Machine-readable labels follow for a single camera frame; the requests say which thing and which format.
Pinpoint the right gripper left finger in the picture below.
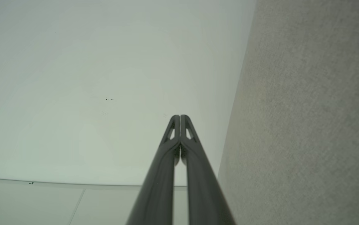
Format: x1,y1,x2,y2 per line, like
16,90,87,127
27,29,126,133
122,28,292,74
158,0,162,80
126,115,180,225

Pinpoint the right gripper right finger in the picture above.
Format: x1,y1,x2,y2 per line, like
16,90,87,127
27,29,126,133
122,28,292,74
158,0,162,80
180,115,237,225

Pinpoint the grey fabric sofa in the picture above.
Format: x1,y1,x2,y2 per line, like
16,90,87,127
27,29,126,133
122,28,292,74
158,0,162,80
217,0,359,225

